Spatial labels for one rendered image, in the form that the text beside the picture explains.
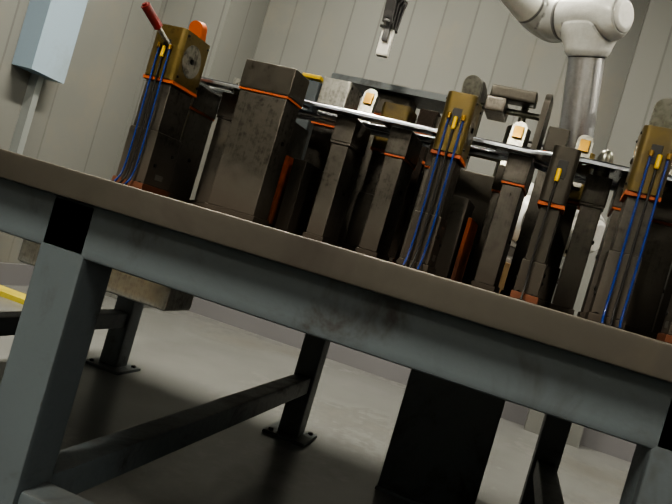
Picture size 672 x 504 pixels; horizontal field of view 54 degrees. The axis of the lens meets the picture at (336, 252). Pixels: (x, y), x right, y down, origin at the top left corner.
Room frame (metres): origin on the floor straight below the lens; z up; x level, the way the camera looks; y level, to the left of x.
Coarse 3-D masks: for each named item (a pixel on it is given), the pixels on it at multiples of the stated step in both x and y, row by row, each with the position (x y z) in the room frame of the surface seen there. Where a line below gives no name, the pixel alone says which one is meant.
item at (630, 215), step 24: (648, 144) 1.12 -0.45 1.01; (648, 168) 1.12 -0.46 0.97; (624, 192) 1.14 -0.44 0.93; (648, 192) 1.11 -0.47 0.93; (624, 216) 1.13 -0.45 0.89; (648, 216) 1.12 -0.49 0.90; (624, 240) 1.12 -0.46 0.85; (624, 264) 1.12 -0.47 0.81; (600, 288) 1.13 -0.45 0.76; (624, 288) 1.12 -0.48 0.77; (600, 312) 1.13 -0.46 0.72; (624, 312) 1.10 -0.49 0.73
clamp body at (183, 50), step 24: (168, 48) 1.43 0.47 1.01; (192, 48) 1.47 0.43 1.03; (168, 72) 1.44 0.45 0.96; (192, 72) 1.49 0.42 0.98; (144, 96) 1.44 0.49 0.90; (168, 96) 1.44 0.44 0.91; (192, 96) 1.52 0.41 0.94; (144, 120) 1.44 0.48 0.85; (168, 120) 1.47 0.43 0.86; (144, 144) 1.44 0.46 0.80; (168, 144) 1.48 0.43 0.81; (120, 168) 1.46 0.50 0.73; (144, 168) 1.44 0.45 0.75; (168, 168) 1.51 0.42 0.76; (168, 192) 1.53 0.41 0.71
